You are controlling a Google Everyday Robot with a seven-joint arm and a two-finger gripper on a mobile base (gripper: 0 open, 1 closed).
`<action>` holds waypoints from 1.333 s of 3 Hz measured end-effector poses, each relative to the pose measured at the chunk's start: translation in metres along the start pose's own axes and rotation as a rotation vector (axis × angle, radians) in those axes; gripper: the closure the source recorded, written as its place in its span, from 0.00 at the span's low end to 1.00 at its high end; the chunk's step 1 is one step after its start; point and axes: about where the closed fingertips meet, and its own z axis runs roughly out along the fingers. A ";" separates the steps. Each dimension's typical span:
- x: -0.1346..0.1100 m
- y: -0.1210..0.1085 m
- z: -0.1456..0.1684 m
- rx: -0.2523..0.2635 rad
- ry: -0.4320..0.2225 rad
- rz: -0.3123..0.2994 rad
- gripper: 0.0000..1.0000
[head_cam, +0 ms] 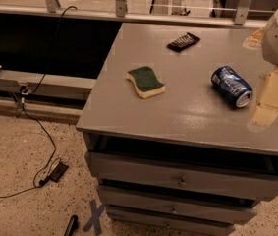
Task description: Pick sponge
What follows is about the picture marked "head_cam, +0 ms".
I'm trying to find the black power adapter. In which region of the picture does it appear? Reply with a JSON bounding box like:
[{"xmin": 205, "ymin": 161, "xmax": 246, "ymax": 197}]
[{"xmin": 48, "ymin": 162, "xmax": 69, "ymax": 182}]

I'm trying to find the grey drawer cabinet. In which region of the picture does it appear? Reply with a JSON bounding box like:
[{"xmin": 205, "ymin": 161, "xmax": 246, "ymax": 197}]
[{"xmin": 75, "ymin": 22, "xmax": 278, "ymax": 236}]

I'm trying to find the bottom grey drawer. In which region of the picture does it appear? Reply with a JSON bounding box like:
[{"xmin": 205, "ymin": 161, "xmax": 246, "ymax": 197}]
[{"xmin": 106, "ymin": 206, "xmax": 235, "ymax": 236}]

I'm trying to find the top grey drawer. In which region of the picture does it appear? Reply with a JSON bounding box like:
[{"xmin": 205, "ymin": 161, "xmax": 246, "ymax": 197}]
[{"xmin": 85, "ymin": 152, "xmax": 278, "ymax": 201}]

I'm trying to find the blue tape cross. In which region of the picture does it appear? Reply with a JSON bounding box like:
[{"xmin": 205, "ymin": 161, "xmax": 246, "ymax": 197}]
[{"xmin": 83, "ymin": 200, "xmax": 105, "ymax": 236}]

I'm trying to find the black cylindrical object on floor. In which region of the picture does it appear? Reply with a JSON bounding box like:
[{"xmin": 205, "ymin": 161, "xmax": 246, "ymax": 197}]
[{"xmin": 64, "ymin": 215, "xmax": 78, "ymax": 236}]

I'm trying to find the grey drawer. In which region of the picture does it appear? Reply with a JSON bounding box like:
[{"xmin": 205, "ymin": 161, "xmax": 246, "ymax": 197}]
[
  {"xmin": 106, "ymin": 206, "xmax": 235, "ymax": 236},
  {"xmin": 85, "ymin": 152, "xmax": 278, "ymax": 201},
  {"xmin": 97, "ymin": 185, "xmax": 256, "ymax": 224}
]

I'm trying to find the metal window railing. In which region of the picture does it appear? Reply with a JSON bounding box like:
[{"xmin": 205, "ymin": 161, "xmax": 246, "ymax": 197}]
[{"xmin": 0, "ymin": 0, "xmax": 274, "ymax": 28}]

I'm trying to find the green and yellow sponge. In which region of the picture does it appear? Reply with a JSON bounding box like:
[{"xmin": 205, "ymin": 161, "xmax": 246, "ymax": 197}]
[{"xmin": 127, "ymin": 66, "xmax": 165, "ymax": 99}]

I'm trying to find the black cable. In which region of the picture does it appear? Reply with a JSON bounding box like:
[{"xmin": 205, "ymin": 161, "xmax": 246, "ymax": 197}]
[{"xmin": 0, "ymin": 5, "xmax": 79, "ymax": 200}]

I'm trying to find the blue soda can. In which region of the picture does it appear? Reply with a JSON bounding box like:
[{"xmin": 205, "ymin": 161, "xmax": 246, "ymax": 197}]
[{"xmin": 211, "ymin": 66, "xmax": 253, "ymax": 108}]

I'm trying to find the middle grey drawer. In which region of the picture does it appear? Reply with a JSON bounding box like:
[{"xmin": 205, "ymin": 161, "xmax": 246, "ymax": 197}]
[{"xmin": 97, "ymin": 185, "xmax": 256, "ymax": 224}]

